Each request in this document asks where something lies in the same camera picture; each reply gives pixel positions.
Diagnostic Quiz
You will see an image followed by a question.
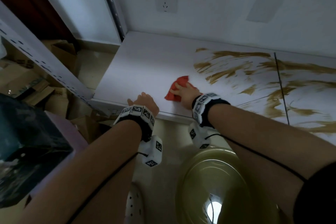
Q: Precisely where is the person's right hand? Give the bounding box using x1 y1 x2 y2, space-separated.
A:
170 82 203 110

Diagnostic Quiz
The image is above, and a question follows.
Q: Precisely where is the person's left hand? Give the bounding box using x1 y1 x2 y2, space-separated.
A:
127 92 160 117

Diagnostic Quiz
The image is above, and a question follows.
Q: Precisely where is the red cleaning cloth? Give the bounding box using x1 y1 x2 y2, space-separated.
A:
164 75 199 102

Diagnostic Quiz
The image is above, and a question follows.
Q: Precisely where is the white metal shelf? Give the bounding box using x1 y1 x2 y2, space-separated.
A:
0 0 336 146

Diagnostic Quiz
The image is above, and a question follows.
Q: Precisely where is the pink box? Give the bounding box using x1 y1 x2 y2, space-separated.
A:
26 111 90 206

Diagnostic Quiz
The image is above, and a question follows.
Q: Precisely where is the dark green labelled box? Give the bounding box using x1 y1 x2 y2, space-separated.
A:
0 94 74 209

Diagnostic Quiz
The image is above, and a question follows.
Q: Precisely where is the person's right forearm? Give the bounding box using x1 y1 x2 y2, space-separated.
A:
209 104 336 222

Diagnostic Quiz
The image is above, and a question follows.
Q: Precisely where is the person's left forearm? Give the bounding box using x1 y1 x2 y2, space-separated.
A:
15 120 142 224

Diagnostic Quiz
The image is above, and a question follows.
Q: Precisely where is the black left wristband with markers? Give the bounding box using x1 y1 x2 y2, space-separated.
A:
113 104 155 142

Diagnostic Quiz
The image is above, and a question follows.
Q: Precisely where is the black wristband with markers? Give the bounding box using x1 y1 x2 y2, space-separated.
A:
191 93 231 128
113 104 155 142

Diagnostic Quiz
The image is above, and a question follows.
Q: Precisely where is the black right wristband with markers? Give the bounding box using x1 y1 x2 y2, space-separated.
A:
191 93 231 128

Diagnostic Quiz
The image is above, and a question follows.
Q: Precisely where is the yellow plastic basin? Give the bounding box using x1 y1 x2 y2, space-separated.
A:
175 147 280 224

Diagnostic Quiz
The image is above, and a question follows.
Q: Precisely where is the white clog shoe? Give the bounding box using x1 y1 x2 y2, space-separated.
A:
125 182 146 224

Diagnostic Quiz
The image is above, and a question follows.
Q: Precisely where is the pile of cardboard boxes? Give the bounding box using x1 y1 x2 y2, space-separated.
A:
0 38 116 143

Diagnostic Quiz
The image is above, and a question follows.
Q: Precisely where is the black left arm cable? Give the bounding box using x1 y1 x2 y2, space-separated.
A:
65 152 149 224

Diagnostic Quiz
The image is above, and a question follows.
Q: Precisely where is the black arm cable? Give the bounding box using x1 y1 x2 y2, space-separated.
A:
204 133 308 183
65 152 149 224

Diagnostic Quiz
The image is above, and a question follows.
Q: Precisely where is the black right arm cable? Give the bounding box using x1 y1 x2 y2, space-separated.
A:
204 133 308 183

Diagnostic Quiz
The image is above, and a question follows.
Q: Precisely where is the white wall socket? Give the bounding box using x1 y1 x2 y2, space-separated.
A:
155 0 179 14

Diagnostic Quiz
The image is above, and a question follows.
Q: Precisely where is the blank white wall plate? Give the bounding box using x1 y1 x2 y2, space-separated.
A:
246 0 284 23

